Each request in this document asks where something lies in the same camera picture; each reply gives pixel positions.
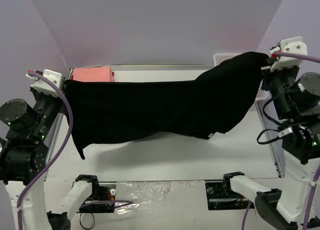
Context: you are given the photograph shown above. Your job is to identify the black t-shirt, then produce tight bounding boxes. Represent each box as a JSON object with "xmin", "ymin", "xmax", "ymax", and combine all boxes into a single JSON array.
[{"xmin": 64, "ymin": 51, "xmax": 268, "ymax": 157}]

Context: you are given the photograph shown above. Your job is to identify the white plastic basket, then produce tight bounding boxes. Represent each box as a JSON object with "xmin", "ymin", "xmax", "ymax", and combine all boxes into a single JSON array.
[{"xmin": 213, "ymin": 52, "xmax": 269, "ymax": 102}]

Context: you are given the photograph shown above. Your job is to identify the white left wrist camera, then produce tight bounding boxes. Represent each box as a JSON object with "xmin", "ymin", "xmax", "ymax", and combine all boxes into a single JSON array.
[{"xmin": 26, "ymin": 69, "xmax": 65, "ymax": 97}]

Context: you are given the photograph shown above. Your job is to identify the folded red t-shirt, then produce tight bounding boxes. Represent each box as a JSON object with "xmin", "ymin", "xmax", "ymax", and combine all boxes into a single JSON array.
[{"xmin": 71, "ymin": 70, "xmax": 114, "ymax": 82}]

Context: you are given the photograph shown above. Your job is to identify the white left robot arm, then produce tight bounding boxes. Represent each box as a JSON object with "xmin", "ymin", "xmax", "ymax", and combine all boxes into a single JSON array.
[{"xmin": 0, "ymin": 90, "xmax": 101, "ymax": 230}]

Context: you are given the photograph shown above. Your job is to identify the folded pink t-shirt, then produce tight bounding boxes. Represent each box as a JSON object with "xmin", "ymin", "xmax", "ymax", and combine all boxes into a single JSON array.
[{"xmin": 71, "ymin": 66, "xmax": 114, "ymax": 82}]

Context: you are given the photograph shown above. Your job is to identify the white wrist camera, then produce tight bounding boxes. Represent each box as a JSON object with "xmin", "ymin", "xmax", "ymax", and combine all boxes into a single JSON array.
[
  {"xmin": 269, "ymin": 36, "xmax": 308, "ymax": 72},
  {"xmin": 26, "ymin": 69, "xmax": 65, "ymax": 97}
]

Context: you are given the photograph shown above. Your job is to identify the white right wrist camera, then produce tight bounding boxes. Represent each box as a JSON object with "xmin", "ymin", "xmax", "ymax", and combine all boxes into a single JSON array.
[{"xmin": 269, "ymin": 36, "xmax": 308, "ymax": 72}]

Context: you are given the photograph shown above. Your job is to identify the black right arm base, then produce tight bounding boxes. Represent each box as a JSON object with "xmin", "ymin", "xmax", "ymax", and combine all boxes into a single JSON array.
[{"xmin": 205, "ymin": 179, "xmax": 249, "ymax": 211}]

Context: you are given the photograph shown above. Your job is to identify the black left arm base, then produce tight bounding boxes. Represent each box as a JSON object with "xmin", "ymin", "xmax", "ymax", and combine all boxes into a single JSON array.
[{"xmin": 75, "ymin": 174, "xmax": 117, "ymax": 214}]

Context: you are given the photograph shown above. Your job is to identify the thin black cable loop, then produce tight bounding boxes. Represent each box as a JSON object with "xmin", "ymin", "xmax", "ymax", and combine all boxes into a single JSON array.
[{"xmin": 79, "ymin": 212, "xmax": 96, "ymax": 230}]

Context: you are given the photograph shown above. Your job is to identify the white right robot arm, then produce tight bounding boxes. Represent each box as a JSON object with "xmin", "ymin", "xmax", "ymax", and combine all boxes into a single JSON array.
[{"xmin": 221, "ymin": 56, "xmax": 320, "ymax": 230}]

